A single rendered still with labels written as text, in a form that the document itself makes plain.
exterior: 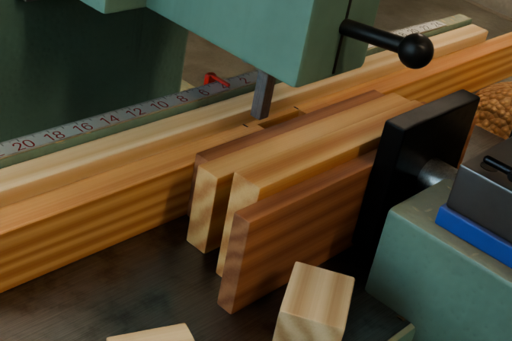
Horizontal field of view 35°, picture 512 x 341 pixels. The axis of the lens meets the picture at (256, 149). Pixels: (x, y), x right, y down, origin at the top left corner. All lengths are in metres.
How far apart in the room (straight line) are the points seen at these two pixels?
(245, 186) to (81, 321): 0.11
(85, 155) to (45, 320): 0.10
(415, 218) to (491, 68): 0.37
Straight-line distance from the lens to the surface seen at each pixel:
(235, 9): 0.50
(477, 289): 0.45
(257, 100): 0.54
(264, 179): 0.44
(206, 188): 0.48
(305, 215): 0.46
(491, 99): 0.75
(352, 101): 0.61
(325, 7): 0.47
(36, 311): 0.45
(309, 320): 0.41
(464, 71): 0.77
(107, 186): 0.47
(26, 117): 0.67
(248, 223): 0.42
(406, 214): 0.47
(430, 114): 0.50
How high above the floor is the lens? 1.20
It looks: 29 degrees down
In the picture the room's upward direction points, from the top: 11 degrees clockwise
